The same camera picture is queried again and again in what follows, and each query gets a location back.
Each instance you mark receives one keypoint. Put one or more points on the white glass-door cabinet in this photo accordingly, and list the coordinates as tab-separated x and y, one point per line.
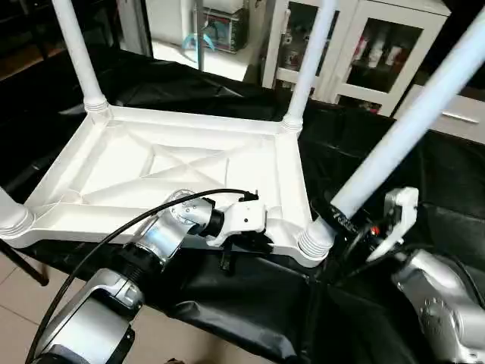
364	45

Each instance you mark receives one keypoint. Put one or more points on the white plastic table top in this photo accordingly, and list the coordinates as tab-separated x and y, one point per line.
151	159

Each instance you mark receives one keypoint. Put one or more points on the white drawer unit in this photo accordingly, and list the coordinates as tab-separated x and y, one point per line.
462	114

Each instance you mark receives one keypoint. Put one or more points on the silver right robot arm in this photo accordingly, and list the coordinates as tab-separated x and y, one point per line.
443	311

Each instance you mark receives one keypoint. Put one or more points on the black work mat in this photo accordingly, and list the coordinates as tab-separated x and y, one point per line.
250	311

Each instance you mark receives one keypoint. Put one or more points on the teal storage box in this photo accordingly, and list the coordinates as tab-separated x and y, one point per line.
220	30

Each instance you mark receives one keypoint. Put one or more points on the black metal stand leg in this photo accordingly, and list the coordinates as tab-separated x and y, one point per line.
26	269

